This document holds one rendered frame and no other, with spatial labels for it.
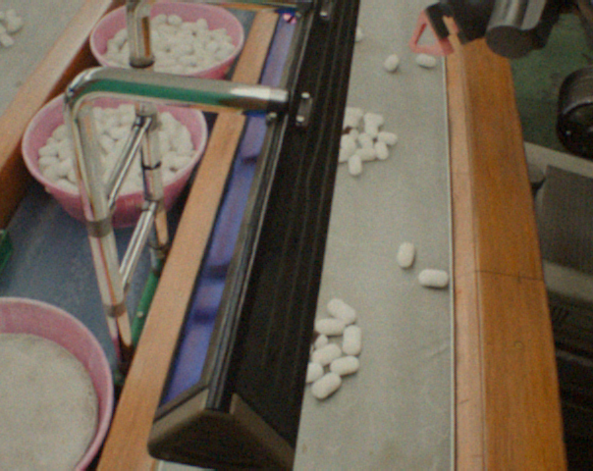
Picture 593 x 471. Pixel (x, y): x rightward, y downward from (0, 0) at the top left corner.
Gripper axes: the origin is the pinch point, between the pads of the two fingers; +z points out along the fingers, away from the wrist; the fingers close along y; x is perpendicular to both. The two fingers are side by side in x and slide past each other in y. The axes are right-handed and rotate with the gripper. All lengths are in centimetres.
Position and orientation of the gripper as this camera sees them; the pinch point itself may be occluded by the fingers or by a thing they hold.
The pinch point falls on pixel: (436, 36)
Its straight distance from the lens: 100.6
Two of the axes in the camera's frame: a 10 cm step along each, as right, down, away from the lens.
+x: -4.5, -8.9, -1.0
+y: 7.6, -4.4, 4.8
